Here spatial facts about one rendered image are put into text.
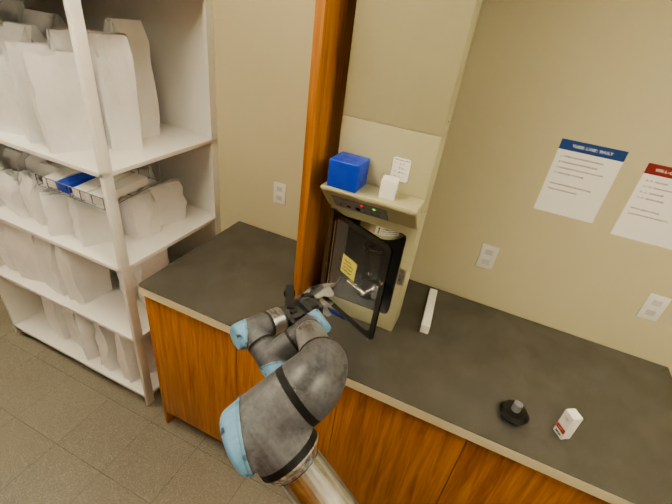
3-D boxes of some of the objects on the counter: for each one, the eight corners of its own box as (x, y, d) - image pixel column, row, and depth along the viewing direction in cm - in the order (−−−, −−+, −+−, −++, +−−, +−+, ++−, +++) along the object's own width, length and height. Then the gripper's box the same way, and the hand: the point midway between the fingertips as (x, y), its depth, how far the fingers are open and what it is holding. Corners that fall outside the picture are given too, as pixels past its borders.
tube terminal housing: (342, 274, 186) (368, 103, 145) (408, 298, 176) (456, 122, 136) (318, 303, 166) (341, 114, 125) (391, 331, 156) (442, 137, 116)
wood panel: (339, 255, 200) (393, -113, 127) (345, 257, 199) (402, -112, 126) (291, 308, 161) (329, -179, 88) (298, 311, 160) (341, -179, 87)
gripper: (290, 345, 117) (344, 319, 130) (293, 310, 110) (350, 287, 123) (274, 327, 123) (328, 305, 135) (276, 294, 116) (332, 273, 128)
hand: (330, 293), depth 130 cm, fingers open, 7 cm apart
